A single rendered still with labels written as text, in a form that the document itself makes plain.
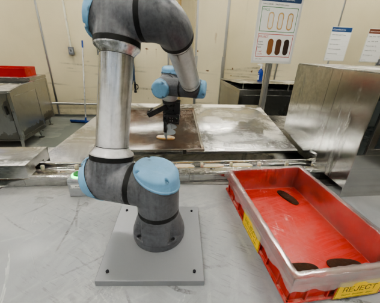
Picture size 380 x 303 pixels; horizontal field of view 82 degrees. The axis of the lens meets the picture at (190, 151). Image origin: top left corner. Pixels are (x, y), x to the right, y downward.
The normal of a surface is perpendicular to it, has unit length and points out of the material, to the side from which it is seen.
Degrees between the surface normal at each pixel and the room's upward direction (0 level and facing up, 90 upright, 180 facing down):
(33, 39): 90
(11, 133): 90
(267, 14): 90
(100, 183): 74
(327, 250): 0
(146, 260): 3
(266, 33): 90
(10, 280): 0
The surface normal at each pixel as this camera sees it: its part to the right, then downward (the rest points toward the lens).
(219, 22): 0.10, 0.42
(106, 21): -0.11, 0.15
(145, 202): -0.24, 0.48
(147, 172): 0.17, -0.86
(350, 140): -0.99, 0.01
